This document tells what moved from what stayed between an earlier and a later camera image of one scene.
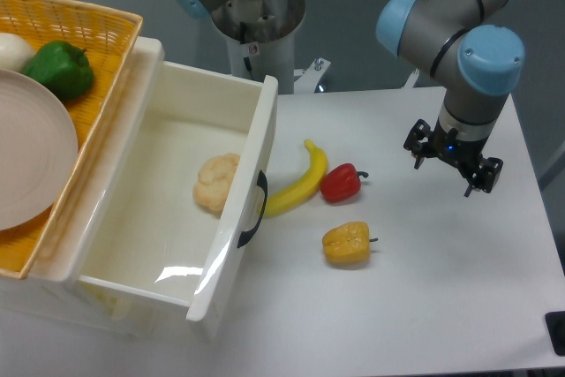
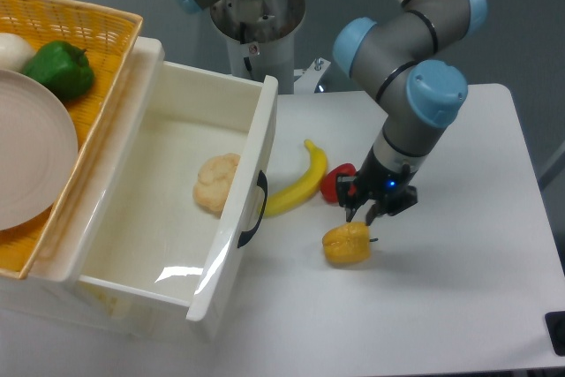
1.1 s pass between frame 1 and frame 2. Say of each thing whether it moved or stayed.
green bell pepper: stayed
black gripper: moved
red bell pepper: stayed
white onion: stayed
